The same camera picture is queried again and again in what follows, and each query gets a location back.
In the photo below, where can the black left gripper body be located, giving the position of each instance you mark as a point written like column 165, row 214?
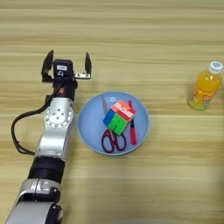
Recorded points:
column 66, row 87

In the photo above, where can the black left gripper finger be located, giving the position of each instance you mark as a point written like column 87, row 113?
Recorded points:
column 88, row 64
column 47, row 68

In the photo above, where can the colourful puzzle cube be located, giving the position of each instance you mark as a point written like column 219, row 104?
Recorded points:
column 119, row 118

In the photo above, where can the orange juice bottle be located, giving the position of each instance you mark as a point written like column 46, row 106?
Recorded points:
column 204, row 90

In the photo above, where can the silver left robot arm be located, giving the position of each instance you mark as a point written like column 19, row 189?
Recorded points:
column 55, row 134

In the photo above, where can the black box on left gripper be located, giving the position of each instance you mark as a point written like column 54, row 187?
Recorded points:
column 62, row 68

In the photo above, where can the light blue round plate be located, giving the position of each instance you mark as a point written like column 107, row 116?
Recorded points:
column 89, row 122

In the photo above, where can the red and black marker pen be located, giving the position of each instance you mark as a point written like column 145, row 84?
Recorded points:
column 133, row 135

